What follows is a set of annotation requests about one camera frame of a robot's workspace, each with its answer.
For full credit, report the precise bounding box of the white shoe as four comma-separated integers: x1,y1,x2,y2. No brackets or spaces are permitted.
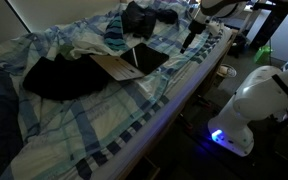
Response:
217,63,238,78

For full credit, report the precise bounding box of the black metal stand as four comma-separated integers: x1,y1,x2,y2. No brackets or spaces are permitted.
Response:
250,0,288,48

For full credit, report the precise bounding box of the large black garment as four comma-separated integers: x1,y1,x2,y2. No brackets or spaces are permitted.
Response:
22,53,113,102

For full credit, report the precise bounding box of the blue plaid bedsheet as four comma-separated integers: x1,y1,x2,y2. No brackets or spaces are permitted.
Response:
0,0,233,180

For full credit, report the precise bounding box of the black tablet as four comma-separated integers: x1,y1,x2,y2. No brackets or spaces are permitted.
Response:
119,42,170,76

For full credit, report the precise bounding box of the crumpled white cloth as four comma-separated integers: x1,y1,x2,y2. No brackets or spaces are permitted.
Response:
68,31,118,60

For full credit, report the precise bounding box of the teal striped garment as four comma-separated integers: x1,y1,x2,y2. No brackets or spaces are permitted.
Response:
103,13,130,52

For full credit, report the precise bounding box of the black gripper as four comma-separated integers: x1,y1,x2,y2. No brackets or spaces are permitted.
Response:
179,19,208,54

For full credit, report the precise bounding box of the thin black cable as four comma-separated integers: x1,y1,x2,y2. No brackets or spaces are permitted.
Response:
271,73,288,129

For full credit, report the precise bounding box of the crumpled black jacket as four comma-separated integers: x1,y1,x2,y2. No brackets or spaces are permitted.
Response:
121,1,180,40

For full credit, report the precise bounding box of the green bag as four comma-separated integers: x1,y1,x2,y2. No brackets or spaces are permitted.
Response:
253,44,273,66

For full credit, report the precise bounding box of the tan folio tablet cover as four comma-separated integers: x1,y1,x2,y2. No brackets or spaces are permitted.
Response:
89,54,146,82

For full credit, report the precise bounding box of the white stylus pen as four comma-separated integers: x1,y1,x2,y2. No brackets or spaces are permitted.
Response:
132,47,140,68

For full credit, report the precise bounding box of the black bag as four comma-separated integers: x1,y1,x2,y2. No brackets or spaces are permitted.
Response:
232,33,249,58

